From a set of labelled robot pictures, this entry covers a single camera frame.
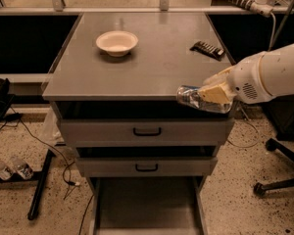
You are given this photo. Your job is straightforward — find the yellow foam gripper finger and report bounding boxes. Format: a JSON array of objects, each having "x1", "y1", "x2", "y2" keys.
[
  {"x1": 198, "y1": 82, "x2": 233, "y2": 104},
  {"x1": 203, "y1": 67, "x2": 232, "y2": 85}
]

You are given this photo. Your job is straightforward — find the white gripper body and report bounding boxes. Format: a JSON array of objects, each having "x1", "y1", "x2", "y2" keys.
[{"x1": 227, "y1": 52, "x2": 273, "y2": 104}]

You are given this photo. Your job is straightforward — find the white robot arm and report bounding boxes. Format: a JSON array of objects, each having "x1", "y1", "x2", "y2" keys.
[{"x1": 198, "y1": 44, "x2": 294, "y2": 104}]

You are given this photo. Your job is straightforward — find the grey drawer cabinet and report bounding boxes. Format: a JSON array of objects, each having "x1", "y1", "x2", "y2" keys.
[{"x1": 42, "y1": 11, "x2": 249, "y2": 235}]

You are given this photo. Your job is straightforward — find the top grey drawer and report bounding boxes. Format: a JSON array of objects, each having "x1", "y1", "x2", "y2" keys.
[{"x1": 57, "y1": 101, "x2": 233, "y2": 147}]

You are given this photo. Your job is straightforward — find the grey drawer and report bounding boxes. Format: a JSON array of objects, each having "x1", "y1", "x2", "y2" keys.
[
  {"x1": 76, "y1": 146, "x2": 218, "y2": 177},
  {"x1": 57, "y1": 101, "x2": 233, "y2": 147},
  {"x1": 89, "y1": 177, "x2": 208, "y2": 235}
]

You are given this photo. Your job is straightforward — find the bottom grey drawer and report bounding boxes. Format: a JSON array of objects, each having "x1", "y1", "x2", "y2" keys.
[{"x1": 89, "y1": 177, "x2": 208, "y2": 235}]

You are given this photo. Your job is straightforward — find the middle grey drawer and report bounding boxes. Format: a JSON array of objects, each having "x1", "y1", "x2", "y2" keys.
[{"x1": 76, "y1": 146, "x2": 218, "y2": 177}]

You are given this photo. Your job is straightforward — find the dark snack bar package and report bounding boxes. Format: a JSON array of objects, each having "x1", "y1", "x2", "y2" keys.
[{"x1": 190, "y1": 41, "x2": 225, "y2": 61}]

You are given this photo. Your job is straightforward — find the black office chair base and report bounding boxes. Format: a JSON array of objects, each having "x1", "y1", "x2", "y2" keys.
[{"x1": 253, "y1": 139, "x2": 294, "y2": 198}]

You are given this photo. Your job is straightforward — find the white power strip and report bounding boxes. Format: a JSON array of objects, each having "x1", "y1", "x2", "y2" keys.
[{"x1": 226, "y1": 0, "x2": 273, "y2": 17}]

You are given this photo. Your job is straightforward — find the white paper bowl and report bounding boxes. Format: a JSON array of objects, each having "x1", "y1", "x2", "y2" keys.
[{"x1": 95, "y1": 30, "x2": 138, "y2": 57}]

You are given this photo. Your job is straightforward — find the black floor stand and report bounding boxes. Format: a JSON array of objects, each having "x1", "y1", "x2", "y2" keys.
[{"x1": 0, "y1": 148, "x2": 60, "y2": 221}]

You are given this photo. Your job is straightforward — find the right clear water bottle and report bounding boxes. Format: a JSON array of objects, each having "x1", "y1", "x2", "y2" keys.
[{"x1": 11, "y1": 156, "x2": 33, "y2": 180}]

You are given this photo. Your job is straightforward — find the clear water bottle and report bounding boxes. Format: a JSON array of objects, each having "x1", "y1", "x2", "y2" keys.
[
  {"x1": 0, "y1": 161, "x2": 13, "y2": 180},
  {"x1": 11, "y1": 156, "x2": 33, "y2": 180}
]

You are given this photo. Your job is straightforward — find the left clear water bottle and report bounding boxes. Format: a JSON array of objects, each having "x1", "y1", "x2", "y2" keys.
[{"x1": 0, "y1": 161, "x2": 13, "y2": 180}]

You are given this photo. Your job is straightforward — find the black floor cable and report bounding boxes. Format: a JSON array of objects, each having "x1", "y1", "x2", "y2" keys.
[{"x1": 0, "y1": 91, "x2": 95, "y2": 235}]

